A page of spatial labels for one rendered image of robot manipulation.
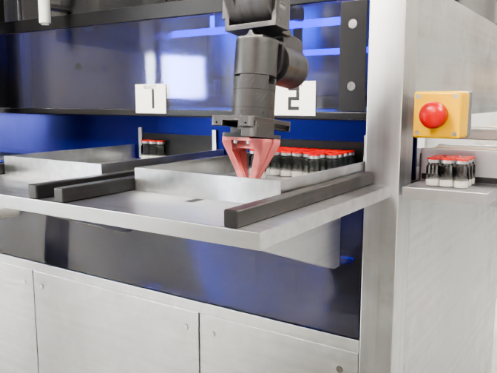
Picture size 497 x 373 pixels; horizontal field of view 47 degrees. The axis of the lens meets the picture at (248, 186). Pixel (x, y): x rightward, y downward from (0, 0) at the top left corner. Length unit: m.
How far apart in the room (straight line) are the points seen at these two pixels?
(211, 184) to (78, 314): 0.78
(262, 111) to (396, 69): 0.28
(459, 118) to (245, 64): 0.35
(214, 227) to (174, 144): 0.67
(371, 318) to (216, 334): 0.35
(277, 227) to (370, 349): 0.46
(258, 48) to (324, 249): 0.37
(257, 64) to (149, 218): 0.24
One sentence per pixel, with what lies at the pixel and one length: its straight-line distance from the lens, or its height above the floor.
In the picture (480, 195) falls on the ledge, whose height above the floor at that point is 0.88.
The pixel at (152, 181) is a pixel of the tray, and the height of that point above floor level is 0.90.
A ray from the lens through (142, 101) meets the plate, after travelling 1.24.
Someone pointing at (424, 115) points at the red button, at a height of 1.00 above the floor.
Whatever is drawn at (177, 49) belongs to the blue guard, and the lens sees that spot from 1.18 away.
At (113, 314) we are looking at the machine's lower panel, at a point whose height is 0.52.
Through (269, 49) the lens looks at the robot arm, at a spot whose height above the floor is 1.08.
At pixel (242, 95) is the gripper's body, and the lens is 0.75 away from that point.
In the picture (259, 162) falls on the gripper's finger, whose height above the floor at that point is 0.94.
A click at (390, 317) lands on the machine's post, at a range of 1.01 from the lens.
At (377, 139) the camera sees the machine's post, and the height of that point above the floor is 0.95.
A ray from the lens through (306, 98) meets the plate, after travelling 1.01.
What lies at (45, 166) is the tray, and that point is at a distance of 1.06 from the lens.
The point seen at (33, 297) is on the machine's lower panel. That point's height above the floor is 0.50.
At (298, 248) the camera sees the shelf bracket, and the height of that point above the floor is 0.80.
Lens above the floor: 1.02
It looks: 9 degrees down
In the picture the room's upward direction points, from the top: straight up
